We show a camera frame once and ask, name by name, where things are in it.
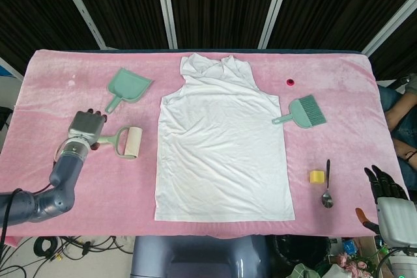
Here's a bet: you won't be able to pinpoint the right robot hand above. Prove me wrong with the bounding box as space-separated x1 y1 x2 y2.
355 164 417 248

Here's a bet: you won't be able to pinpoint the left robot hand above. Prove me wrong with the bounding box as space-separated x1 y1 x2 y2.
66 108 108 151

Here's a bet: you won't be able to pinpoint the lint roller with green handle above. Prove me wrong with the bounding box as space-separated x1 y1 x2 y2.
96 125 143 161

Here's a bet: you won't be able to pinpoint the green hand brush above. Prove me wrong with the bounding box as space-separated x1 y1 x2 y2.
272 94 327 129

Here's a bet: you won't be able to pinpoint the green plastic dustpan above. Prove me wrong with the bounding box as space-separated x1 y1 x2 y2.
104 67 154 115

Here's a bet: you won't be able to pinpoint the pink artificial flowers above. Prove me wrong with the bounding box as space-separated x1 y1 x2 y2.
335 251 377 274

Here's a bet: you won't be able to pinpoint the pink plush blanket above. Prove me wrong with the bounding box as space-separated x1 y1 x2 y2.
1 49 408 238

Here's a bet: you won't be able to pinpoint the yellow sponge block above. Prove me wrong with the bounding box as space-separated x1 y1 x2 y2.
309 169 326 184

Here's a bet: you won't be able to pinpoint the white and blue panel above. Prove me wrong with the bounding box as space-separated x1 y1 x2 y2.
0 56 24 81

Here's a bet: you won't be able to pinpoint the seated person in jeans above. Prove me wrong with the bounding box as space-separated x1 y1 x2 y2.
377 73 417 182

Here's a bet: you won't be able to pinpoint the black waste bin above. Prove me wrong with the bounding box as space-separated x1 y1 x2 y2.
272 234 332 269

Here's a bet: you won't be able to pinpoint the white sleeveless shirt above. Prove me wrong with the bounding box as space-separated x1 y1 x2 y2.
154 52 296 223

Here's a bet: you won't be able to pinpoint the blue-grey robot torso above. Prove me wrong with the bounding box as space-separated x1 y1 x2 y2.
130 234 271 278

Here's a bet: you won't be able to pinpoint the black pleated curtain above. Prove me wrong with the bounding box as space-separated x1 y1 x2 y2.
0 0 417 79

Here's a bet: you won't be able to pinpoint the metal spoon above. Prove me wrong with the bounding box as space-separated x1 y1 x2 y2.
321 159 334 209

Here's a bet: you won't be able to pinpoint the black arm cable with connector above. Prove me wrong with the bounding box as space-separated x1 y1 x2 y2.
0 182 55 249

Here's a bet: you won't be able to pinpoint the white frame post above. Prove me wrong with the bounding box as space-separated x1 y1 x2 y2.
258 0 296 49
153 0 179 49
51 0 108 50
360 0 417 57

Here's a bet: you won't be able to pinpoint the black floor cable tangle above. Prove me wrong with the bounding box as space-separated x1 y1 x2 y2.
0 234 135 278

